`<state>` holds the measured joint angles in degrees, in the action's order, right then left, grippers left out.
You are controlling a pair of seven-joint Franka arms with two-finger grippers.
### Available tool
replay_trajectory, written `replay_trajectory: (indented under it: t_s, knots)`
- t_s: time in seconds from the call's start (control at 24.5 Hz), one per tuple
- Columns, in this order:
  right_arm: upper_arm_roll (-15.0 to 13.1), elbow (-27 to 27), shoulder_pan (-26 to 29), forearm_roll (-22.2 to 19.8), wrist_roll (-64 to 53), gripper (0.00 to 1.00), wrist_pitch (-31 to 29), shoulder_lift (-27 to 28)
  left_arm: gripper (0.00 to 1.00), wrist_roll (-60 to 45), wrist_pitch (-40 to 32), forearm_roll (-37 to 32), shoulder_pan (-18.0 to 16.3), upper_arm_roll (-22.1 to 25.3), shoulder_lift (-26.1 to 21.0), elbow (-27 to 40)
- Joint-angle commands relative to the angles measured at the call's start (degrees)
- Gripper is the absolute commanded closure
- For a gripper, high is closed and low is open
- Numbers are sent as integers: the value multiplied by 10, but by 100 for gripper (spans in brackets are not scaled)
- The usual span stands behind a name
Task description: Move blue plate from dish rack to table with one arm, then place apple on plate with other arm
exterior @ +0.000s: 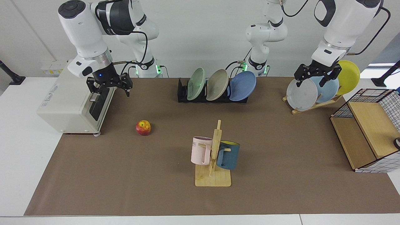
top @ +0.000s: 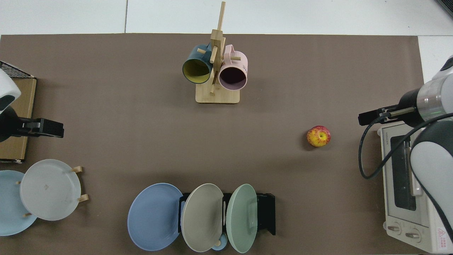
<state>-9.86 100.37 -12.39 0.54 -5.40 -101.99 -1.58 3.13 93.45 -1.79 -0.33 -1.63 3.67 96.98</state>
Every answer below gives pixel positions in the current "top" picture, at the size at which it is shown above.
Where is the red yellow apple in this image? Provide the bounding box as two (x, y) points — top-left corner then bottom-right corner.
(306, 125), (332, 147)

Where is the white grey plate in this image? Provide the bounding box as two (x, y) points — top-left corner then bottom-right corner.
(19, 159), (82, 221)

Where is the wooden plate rack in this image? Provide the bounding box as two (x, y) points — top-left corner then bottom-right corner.
(16, 166), (89, 217)

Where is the light blue plate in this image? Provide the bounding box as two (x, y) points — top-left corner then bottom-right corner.
(0, 170), (38, 236)

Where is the black dish rack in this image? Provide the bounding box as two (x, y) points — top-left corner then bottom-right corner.
(178, 192), (276, 236)

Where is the pale green plate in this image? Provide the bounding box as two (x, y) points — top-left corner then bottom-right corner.
(226, 183), (258, 254)

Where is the grey beige plate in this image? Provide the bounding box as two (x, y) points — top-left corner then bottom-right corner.
(180, 183), (224, 253)

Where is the brown table cloth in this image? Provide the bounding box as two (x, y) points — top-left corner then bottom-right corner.
(0, 34), (425, 255)

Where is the pale toaster oven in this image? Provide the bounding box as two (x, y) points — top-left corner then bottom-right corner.
(377, 120), (453, 254)

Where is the dark grey flat object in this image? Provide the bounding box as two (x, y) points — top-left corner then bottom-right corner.
(435, 0), (453, 19)

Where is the pink cup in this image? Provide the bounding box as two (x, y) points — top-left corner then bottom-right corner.
(218, 44), (248, 91)

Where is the wooden cup stand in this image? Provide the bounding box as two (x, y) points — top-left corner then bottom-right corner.
(195, 1), (241, 104)

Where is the dark blue cup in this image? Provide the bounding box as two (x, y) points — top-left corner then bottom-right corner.
(182, 44), (213, 85)

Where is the small blue round thing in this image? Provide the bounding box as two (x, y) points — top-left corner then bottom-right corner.
(211, 234), (228, 251)

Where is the wire basket with wooden floor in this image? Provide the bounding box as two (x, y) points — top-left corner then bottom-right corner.
(0, 61), (37, 163)

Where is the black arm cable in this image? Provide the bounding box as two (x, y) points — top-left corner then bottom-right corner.
(358, 113), (453, 179)

